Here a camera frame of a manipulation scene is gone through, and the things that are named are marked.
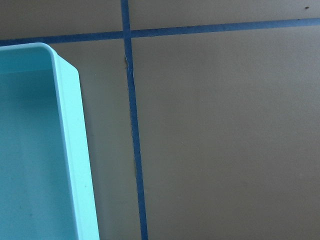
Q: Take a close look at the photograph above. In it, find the turquoise plastic bin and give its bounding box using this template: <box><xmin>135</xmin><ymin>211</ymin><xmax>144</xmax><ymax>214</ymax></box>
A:
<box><xmin>0</xmin><ymin>43</ymin><xmax>99</xmax><ymax>240</ymax></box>

